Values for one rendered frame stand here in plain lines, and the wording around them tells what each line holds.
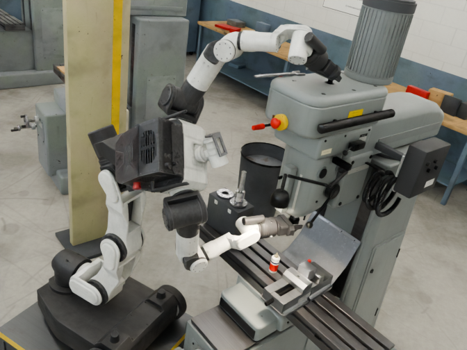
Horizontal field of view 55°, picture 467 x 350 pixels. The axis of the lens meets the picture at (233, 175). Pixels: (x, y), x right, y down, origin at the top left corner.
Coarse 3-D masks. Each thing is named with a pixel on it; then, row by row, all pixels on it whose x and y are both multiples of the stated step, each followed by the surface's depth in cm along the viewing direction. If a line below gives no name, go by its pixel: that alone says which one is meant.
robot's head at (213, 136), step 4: (216, 132) 165; (204, 136) 166; (208, 136) 164; (212, 136) 162; (216, 136) 163; (220, 136) 164; (204, 140) 165; (208, 140) 164; (216, 140) 162; (220, 140) 164; (216, 144) 162; (216, 148) 163; (224, 148) 165; (220, 152) 163; (224, 152) 164; (220, 156) 163
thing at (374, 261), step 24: (408, 144) 220; (384, 168) 205; (336, 216) 233; (360, 216) 221; (408, 216) 240; (360, 240) 224; (384, 240) 233; (360, 264) 230; (384, 264) 245; (336, 288) 243; (360, 288) 239; (384, 288) 264; (360, 312) 254
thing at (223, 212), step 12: (216, 192) 239; (228, 192) 238; (216, 204) 235; (228, 204) 230; (240, 204) 230; (216, 216) 238; (228, 216) 231; (240, 216) 228; (216, 228) 240; (228, 228) 233
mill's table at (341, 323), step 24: (264, 240) 240; (240, 264) 223; (264, 264) 223; (288, 264) 225; (312, 312) 199; (336, 312) 201; (312, 336) 194; (336, 336) 192; (360, 336) 190; (384, 336) 192
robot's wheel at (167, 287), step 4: (164, 288) 246; (168, 288) 246; (172, 288) 246; (176, 288) 247; (172, 292) 244; (176, 292) 245; (180, 292) 246; (176, 296) 244; (180, 296) 245; (180, 300) 244; (184, 300) 246; (180, 304) 244; (184, 304) 246; (180, 308) 245; (184, 308) 246; (180, 312) 246; (184, 312) 250; (180, 316) 247
